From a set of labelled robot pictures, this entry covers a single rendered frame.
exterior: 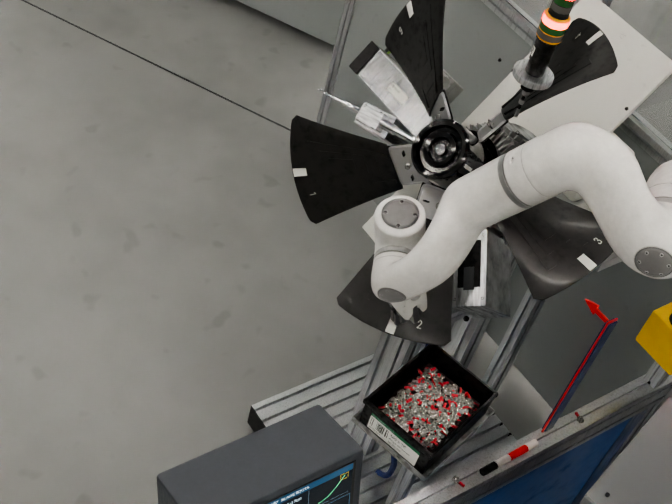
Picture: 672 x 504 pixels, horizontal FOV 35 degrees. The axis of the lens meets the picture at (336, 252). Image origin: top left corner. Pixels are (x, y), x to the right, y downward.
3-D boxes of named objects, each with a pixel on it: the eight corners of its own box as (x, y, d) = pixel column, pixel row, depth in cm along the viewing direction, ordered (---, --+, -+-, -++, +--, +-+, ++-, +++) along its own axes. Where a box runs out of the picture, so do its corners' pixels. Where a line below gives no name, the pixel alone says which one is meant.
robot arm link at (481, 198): (539, 255, 153) (395, 316, 174) (543, 169, 162) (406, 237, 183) (497, 226, 149) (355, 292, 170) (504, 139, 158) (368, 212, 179)
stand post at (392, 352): (353, 441, 295) (440, 211, 231) (371, 466, 291) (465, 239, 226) (340, 447, 293) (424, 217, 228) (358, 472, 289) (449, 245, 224)
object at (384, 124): (441, 161, 212) (318, 95, 231) (446, 152, 212) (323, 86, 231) (436, 158, 210) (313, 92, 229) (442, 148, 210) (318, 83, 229)
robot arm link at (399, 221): (421, 285, 177) (427, 240, 182) (422, 241, 166) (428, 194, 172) (371, 280, 178) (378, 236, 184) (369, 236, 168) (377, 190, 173)
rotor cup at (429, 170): (445, 125, 210) (416, 104, 199) (510, 139, 202) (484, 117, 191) (421, 194, 209) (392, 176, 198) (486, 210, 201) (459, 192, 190)
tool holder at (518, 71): (519, 53, 182) (538, 5, 175) (558, 68, 181) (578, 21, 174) (507, 80, 175) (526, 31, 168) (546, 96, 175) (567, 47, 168)
